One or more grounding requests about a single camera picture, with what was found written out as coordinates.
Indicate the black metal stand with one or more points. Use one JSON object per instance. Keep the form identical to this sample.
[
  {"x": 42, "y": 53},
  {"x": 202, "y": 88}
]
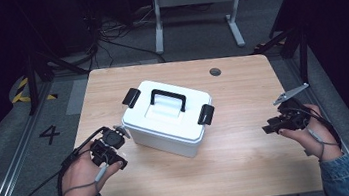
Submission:
[
  {"x": 303, "y": 52},
  {"x": 31, "y": 85}
]

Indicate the person's right hand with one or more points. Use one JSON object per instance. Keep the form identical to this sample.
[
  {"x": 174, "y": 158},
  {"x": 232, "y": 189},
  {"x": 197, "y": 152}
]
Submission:
[{"x": 321, "y": 137}]

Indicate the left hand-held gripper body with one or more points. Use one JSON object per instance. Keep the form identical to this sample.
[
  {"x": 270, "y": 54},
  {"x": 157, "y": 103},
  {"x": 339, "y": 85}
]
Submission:
[{"x": 112, "y": 138}]

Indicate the grey round table grommet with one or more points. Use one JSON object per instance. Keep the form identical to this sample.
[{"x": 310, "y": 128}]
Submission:
[{"x": 215, "y": 72}]

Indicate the person's left hand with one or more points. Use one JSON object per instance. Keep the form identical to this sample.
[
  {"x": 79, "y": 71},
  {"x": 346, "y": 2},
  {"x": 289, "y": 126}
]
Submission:
[{"x": 80, "y": 178}]

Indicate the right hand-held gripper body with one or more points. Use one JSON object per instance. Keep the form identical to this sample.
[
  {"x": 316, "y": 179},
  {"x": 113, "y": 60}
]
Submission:
[{"x": 295, "y": 116}]

